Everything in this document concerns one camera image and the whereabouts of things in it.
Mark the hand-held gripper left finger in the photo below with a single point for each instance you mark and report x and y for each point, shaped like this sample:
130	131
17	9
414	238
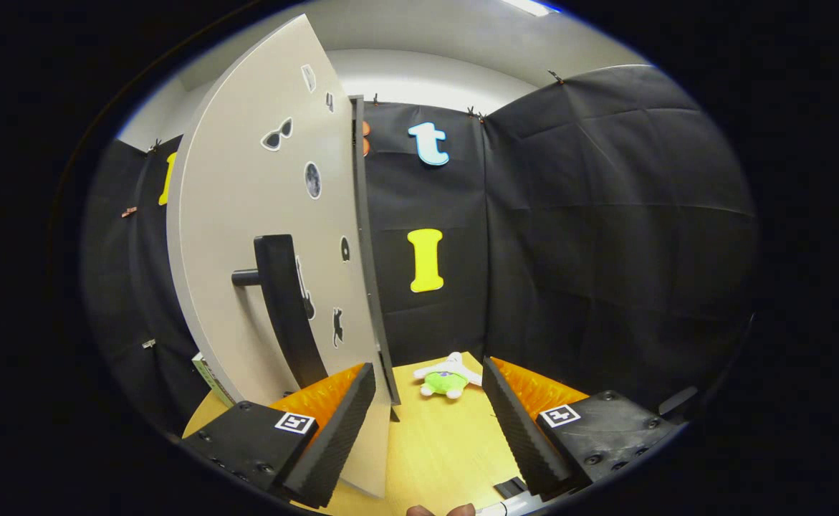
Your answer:
340	430

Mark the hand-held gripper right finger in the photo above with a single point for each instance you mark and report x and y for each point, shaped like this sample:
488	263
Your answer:
519	430

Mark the pink and green plush toy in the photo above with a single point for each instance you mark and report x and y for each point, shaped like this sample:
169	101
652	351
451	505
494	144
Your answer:
446	378

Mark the green spine book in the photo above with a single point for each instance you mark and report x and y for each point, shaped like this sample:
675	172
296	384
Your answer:
211	376

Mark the black backdrop cloth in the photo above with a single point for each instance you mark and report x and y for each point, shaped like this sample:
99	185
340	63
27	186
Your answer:
605	251

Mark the orange cloth clip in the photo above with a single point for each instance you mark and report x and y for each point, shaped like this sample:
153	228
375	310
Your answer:
129	211

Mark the ceiling light strip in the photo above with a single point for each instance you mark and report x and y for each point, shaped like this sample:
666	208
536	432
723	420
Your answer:
530	6

